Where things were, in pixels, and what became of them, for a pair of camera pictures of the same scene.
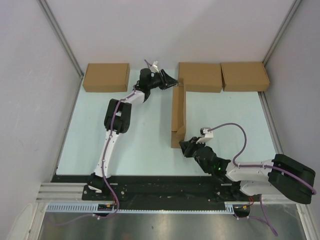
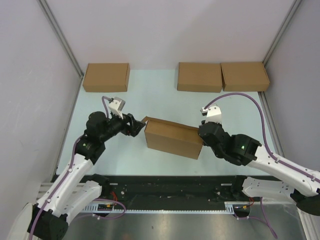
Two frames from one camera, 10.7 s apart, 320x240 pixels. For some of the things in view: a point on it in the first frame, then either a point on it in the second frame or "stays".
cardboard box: [244, 76] stays
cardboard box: [107, 77] stays
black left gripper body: [157, 81] → [114, 126]
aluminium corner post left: [56, 27] stays
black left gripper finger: [168, 80] → [139, 124]
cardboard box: [201, 77] stays
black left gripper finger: [171, 83] → [136, 131]
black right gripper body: [207, 170] → [218, 153]
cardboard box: [178, 134] → [172, 137]
